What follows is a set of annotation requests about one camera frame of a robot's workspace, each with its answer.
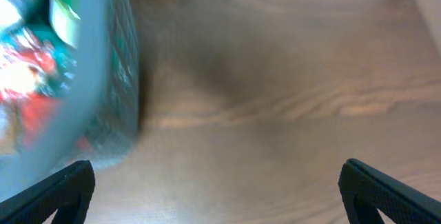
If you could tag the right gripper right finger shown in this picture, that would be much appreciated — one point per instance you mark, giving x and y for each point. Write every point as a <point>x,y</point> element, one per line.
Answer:
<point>367,193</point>

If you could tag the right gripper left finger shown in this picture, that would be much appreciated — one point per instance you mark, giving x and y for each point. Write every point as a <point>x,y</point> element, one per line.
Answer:
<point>65,195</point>

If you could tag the green Nescafe coffee bag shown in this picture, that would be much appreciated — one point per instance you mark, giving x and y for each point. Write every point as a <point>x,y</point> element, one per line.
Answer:
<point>36,72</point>

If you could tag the green lidded jar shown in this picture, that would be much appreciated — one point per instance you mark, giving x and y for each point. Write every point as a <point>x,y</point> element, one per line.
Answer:
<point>65,20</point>

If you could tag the grey plastic slatted basket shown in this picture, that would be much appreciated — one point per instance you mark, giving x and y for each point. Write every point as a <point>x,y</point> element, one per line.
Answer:
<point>97,120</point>

